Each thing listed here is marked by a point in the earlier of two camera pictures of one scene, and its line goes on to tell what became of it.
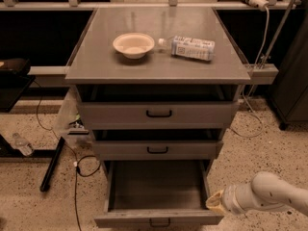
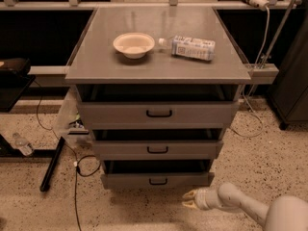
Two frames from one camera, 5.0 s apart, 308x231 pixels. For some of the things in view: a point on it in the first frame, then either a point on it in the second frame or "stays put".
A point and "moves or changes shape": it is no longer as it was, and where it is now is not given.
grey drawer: x=157 y=193 moves or changes shape
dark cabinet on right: x=288 y=93 stays put
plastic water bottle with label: x=190 y=47 stays put
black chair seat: x=14 y=81 stays put
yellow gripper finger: x=214 y=201 -> x=190 y=195
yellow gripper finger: x=214 y=203 -> x=190 y=204
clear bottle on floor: x=21 y=143 stays put
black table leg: x=47 y=178 stays put
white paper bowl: x=133 y=44 stays put
